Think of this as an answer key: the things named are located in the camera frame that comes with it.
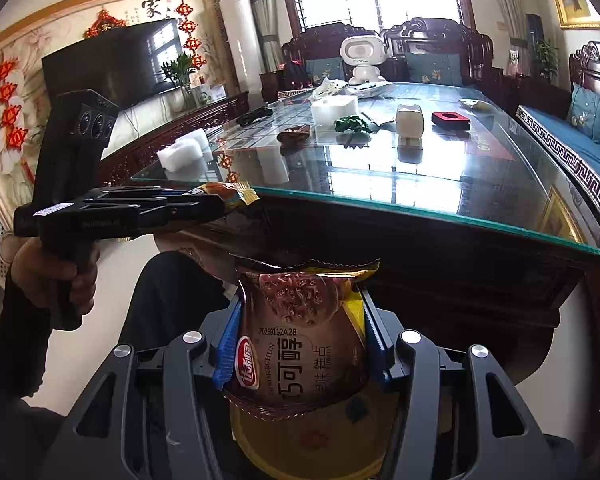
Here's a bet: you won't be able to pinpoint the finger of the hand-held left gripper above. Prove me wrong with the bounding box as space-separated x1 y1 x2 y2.
87 195 226 233
82 186 191 202

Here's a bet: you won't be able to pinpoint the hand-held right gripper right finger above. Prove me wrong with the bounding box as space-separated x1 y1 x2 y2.
361 285 561 480

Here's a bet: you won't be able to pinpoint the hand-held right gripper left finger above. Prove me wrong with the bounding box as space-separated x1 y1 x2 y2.
50 292 243 480

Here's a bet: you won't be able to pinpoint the orange snack packet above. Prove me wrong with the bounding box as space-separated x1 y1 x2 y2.
187 181 260 221

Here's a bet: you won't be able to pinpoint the brown snack packet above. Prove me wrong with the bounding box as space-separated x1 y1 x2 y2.
230 255 381 418

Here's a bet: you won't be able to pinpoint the yellow bin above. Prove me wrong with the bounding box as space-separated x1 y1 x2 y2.
230 385 402 480

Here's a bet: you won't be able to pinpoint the white foam block with cutout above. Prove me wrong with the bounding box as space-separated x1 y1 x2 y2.
311 97 359 133

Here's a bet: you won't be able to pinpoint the red and black foam piece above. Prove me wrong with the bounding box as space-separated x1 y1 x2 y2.
431 111 472 130

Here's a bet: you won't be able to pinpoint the person's left forearm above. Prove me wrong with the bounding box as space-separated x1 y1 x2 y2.
0 275 53 411

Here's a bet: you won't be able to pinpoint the person's left hand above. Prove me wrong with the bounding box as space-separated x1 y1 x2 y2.
12 237 98 318

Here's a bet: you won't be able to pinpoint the dark wooden television cabinet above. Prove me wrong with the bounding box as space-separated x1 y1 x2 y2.
97 92 251 186

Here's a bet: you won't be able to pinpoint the white foam pieces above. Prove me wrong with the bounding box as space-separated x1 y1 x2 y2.
157 130 211 171

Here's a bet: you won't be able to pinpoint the person's dark trouser leg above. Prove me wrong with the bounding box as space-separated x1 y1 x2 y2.
117 252 242 356

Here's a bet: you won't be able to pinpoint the dark wooden glass-topped table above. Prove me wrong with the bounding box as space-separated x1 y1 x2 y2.
130 81 600 341

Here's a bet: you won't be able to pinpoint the black television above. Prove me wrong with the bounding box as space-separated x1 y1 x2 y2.
41 19 182 111

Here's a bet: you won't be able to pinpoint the white box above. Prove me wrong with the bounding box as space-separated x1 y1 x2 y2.
192 82 227 106

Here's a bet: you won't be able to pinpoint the green bamboo plant in vase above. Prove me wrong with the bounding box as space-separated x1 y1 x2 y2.
161 52 201 111

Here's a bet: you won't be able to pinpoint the brown wrapper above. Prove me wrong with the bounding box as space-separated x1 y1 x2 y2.
277 125 312 144

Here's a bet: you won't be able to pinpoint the black and red backpack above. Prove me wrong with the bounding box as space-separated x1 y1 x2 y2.
282 60 311 89

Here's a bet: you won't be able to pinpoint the white tower air conditioner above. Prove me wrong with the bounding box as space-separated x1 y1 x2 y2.
219 0 266 106

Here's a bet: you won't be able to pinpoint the green wrapper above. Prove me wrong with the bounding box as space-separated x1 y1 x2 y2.
333 116 374 135

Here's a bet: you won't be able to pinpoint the white printed plastic bag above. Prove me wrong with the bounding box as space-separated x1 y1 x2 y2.
312 80 349 100

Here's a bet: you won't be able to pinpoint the small teal flowered cushion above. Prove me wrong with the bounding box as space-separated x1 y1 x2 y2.
305 56 348 83

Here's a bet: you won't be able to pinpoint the beige curtain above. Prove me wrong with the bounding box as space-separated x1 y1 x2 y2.
237 0 287 73
482 0 531 56

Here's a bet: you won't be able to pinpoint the clear packet with blue flower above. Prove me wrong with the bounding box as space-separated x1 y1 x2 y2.
355 81 396 98

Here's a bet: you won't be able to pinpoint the white cup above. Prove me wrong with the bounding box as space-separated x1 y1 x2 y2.
396 104 426 138

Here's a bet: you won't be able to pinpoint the white robot toy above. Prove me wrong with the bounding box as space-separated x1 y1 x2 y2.
340 35 388 86

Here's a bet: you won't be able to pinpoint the wooden sofa with blue seat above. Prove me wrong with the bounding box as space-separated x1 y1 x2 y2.
515 42 600 256

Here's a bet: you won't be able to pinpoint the large teal flowered cushion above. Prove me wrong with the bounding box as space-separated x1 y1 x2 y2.
405 51 463 86

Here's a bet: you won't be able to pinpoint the carved dark wooden sofa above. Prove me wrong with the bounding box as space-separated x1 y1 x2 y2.
280 17 496 92

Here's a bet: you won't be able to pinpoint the blue embroidered cushion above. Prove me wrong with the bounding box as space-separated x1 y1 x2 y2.
567 85 600 148

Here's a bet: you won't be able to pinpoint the green potted plant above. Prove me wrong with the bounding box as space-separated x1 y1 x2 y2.
532 39 560 83

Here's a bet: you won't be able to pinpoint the red and gold wall ornament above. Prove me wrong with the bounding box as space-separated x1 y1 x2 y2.
84 8 130 40

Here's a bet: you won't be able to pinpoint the red knot string decoration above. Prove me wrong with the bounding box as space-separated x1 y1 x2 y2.
175 0 207 71

